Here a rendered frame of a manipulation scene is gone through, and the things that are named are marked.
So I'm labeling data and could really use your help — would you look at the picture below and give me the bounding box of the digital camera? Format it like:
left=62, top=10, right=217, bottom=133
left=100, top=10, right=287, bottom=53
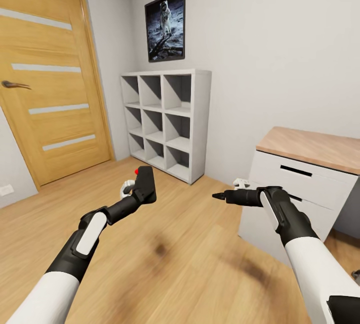
left=131, top=165, right=157, bottom=205

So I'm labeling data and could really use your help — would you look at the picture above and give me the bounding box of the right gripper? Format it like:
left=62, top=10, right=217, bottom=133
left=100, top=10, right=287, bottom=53
left=212, top=189, right=251, bottom=207

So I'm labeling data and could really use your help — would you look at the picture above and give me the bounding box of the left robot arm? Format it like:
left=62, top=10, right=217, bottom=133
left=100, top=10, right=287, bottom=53
left=6, top=179, right=154, bottom=324

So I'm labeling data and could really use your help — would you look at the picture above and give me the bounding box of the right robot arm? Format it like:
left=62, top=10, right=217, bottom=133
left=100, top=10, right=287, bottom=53
left=212, top=178, right=360, bottom=324

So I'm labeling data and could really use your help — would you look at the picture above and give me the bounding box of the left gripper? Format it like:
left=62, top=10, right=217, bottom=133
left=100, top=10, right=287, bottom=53
left=116, top=189, right=154, bottom=219

